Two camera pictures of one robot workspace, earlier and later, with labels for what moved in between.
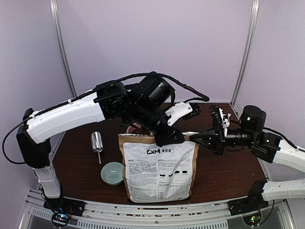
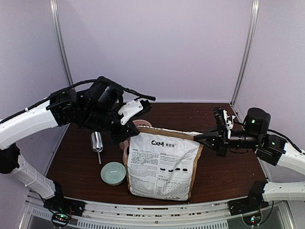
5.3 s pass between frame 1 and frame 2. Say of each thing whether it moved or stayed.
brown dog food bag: stayed
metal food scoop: stayed
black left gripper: moved
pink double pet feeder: moved
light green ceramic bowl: stayed
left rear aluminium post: stayed
